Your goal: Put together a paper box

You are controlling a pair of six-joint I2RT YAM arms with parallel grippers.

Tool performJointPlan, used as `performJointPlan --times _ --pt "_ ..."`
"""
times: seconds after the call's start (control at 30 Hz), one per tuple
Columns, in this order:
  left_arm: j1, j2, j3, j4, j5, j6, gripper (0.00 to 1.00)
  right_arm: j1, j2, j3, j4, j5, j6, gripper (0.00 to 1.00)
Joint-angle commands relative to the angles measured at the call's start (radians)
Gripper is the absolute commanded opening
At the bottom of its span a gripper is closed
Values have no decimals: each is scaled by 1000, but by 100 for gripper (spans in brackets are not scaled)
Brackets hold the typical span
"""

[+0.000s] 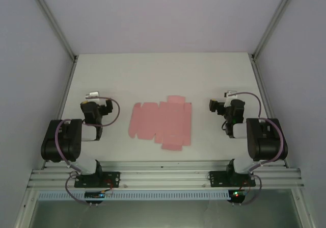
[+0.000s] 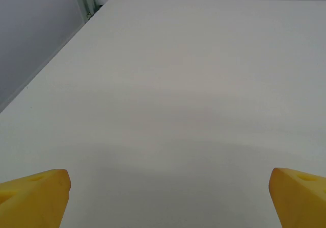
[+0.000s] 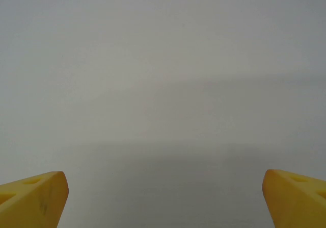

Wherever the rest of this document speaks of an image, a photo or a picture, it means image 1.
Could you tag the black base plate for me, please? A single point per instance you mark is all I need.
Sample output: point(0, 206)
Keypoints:
point(216, 179)
point(113, 179)

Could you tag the circuit board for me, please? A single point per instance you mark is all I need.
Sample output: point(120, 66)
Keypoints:
point(96, 194)
point(238, 193)

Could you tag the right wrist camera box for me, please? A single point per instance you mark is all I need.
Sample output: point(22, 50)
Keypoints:
point(230, 94)

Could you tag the left circuit board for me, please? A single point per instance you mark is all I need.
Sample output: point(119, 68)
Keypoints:
point(96, 194)

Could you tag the right circuit board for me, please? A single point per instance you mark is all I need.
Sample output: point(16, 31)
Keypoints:
point(238, 193)

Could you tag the pink paper box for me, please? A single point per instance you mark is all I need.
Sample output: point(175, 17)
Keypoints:
point(163, 121)

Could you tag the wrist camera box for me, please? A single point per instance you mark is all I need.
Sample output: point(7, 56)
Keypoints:
point(92, 95)
point(230, 94)

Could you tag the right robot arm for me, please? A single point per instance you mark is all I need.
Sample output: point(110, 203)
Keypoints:
point(265, 141)

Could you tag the aluminium table side rail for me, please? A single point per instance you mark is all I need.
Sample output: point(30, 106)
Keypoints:
point(261, 87)
point(68, 87)

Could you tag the aluminium mounting rail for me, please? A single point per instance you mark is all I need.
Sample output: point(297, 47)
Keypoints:
point(163, 178)

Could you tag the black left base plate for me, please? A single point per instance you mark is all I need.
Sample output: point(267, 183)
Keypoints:
point(113, 179)

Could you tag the aluminium frame post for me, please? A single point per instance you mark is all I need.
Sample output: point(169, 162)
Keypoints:
point(273, 24)
point(54, 24)

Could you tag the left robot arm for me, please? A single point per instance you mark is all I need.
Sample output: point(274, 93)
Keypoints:
point(61, 141)

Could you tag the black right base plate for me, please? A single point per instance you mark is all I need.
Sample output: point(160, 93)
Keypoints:
point(216, 179)

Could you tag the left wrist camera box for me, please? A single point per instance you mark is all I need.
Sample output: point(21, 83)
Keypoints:
point(92, 95)

